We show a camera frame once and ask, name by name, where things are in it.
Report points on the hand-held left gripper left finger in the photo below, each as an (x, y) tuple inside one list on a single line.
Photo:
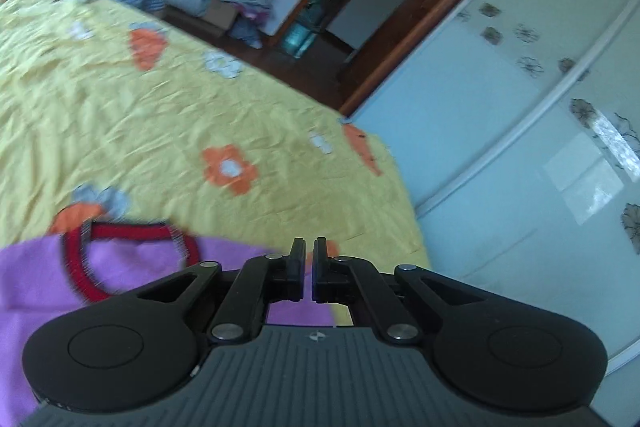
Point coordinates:
[(297, 267)]

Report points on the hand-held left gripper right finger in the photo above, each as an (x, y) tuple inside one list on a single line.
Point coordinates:
[(320, 268)]

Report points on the purple sweater with red collar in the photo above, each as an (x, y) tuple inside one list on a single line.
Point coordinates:
[(40, 287)]

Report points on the yellow floral bedsheet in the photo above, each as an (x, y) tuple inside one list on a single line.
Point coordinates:
[(165, 107)]

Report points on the frosted sliding wardrobe door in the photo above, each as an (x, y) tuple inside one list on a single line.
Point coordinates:
[(505, 142)]

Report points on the cardboard box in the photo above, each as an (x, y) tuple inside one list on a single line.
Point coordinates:
[(220, 14)]

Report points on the wooden door frame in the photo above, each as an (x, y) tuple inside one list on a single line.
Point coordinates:
[(400, 2)]

